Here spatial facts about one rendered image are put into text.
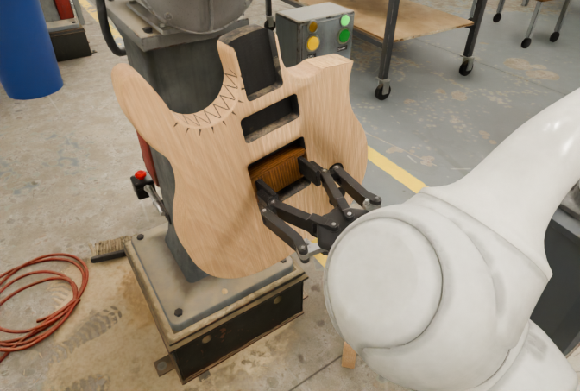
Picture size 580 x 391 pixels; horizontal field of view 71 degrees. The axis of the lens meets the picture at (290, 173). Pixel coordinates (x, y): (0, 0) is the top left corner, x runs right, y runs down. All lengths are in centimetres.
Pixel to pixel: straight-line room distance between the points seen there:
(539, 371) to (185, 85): 87
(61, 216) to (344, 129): 185
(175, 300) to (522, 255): 120
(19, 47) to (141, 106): 301
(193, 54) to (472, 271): 86
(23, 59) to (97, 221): 164
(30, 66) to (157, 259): 230
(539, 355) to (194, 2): 71
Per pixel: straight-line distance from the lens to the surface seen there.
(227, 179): 57
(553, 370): 42
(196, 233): 60
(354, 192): 57
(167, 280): 144
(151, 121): 49
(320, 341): 161
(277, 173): 61
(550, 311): 133
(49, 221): 232
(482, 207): 29
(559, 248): 122
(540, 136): 33
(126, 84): 47
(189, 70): 102
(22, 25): 344
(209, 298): 137
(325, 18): 96
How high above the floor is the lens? 138
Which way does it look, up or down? 37 degrees down
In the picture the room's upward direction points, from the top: straight up
